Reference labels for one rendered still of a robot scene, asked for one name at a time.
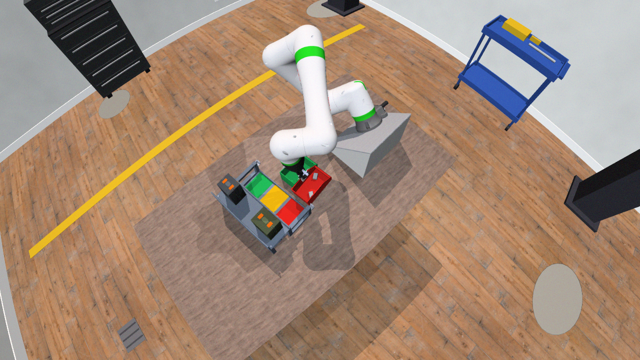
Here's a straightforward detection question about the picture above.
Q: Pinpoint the green bin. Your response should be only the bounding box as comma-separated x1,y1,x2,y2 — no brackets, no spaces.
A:
279,156,318,187

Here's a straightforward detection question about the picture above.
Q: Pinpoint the black tool case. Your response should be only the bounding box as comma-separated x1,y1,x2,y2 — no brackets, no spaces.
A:
217,173,247,205

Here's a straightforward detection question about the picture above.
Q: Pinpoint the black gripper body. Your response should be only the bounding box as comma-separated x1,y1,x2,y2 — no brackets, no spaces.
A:
290,163,305,173

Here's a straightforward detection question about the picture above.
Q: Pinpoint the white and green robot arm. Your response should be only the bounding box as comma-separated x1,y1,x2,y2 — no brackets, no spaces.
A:
262,24,389,171

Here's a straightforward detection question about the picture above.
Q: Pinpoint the grey metal shelf rack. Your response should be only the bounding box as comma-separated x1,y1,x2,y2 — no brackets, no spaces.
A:
211,160,315,254

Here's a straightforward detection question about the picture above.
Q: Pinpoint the red bin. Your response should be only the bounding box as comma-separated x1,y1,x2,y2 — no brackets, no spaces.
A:
291,165,332,205

